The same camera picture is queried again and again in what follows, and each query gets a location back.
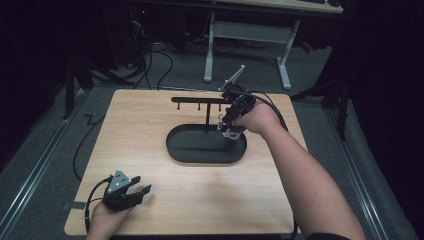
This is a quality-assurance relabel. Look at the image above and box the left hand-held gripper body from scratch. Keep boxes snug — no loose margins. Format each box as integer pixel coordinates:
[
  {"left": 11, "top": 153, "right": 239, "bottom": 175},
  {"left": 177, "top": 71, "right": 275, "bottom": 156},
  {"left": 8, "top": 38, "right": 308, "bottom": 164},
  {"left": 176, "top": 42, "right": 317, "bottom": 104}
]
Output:
[{"left": 101, "top": 169, "right": 145, "bottom": 213}]

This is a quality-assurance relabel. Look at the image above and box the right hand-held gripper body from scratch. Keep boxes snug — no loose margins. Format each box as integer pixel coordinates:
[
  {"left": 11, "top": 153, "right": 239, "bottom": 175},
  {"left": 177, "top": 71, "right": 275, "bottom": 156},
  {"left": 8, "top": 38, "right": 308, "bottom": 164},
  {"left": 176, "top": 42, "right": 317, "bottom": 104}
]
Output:
[{"left": 218, "top": 64, "right": 258, "bottom": 117}]

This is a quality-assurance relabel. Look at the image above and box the black rack with tray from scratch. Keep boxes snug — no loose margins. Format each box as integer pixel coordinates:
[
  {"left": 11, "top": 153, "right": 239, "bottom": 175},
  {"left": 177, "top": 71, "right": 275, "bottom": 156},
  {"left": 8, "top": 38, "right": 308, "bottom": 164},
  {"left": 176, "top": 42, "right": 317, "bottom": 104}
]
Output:
[{"left": 165, "top": 96, "right": 249, "bottom": 165}]

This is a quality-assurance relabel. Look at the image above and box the person's right hand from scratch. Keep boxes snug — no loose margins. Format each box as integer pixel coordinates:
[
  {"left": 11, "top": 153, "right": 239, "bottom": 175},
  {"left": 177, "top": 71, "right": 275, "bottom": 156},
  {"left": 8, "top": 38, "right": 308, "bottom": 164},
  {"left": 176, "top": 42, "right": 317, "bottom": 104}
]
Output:
[{"left": 231, "top": 100, "right": 285, "bottom": 138}]

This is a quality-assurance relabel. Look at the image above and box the person's left hand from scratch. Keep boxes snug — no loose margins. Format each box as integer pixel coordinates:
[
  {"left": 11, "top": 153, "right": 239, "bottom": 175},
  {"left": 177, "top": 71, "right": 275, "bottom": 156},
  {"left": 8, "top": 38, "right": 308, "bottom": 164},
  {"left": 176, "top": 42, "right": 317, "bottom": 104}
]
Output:
[{"left": 84, "top": 201, "right": 135, "bottom": 240}]

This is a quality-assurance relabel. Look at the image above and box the grey tape strip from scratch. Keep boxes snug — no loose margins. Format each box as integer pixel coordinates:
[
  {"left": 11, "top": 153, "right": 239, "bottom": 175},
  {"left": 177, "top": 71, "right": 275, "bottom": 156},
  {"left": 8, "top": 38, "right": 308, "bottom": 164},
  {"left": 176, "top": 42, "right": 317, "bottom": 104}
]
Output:
[{"left": 63, "top": 200, "right": 88, "bottom": 211}]

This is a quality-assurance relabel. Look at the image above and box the white-legged wooden desk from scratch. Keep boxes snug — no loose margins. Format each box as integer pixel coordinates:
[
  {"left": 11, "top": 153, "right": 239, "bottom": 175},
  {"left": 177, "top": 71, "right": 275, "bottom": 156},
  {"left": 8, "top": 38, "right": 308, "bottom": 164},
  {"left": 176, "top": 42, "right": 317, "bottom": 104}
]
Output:
[{"left": 203, "top": 0, "right": 344, "bottom": 91}]

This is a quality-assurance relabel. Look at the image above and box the black metal stand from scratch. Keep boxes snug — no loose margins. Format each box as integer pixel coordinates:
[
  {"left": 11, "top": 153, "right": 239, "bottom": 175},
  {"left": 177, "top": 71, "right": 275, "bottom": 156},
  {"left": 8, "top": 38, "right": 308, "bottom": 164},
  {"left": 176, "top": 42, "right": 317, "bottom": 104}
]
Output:
[
  {"left": 290, "top": 78, "right": 352, "bottom": 142},
  {"left": 62, "top": 56, "right": 136, "bottom": 120}
]

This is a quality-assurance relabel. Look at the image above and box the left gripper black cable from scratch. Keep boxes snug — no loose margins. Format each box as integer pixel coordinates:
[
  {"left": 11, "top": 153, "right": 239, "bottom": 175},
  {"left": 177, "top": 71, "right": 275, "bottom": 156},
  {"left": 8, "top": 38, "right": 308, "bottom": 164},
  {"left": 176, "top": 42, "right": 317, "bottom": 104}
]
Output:
[{"left": 84, "top": 175, "right": 113, "bottom": 234}]

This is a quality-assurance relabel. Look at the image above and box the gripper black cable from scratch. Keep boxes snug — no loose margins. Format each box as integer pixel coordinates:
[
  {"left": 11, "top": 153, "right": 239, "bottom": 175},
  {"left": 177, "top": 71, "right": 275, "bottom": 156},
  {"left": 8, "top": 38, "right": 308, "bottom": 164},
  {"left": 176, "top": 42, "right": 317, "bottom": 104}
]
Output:
[
  {"left": 84, "top": 175, "right": 113, "bottom": 234},
  {"left": 244, "top": 90, "right": 299, "bottom": 240}
]

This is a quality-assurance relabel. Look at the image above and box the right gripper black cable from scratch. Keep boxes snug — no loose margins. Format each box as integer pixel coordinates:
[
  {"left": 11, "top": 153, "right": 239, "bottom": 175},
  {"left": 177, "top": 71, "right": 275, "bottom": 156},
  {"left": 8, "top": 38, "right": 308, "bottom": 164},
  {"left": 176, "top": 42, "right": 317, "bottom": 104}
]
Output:
[{"left": 244, "top": 90, "right": 299, "bottom": 240}]

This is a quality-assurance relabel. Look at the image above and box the thin black floor cable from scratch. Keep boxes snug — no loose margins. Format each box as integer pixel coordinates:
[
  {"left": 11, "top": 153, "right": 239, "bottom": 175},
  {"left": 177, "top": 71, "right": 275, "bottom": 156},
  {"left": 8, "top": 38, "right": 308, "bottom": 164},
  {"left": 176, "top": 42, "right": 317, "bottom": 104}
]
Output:
[{"left": 72, "top": 113, "right": 106, "bottom": 183}]

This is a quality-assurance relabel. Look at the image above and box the aluminium floor rail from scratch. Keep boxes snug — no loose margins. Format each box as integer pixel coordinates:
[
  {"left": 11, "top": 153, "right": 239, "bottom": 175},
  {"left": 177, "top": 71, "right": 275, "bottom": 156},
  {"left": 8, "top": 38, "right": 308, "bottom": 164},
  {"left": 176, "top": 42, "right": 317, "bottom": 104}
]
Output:
[
  {"left": 324, "top": 108, "right": 389, "bottom": 240},
  {"left": 0, "top": 89, "right": 86, "bottom": 234}
]

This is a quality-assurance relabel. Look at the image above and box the bundle of black floor cables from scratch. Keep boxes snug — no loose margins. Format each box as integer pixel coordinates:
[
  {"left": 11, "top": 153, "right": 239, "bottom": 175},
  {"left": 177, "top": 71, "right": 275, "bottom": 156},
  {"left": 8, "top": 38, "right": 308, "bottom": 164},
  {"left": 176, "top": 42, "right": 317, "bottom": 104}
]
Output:
[{"left": 131, "top": 41, "right": 175, "bottom": 91}]

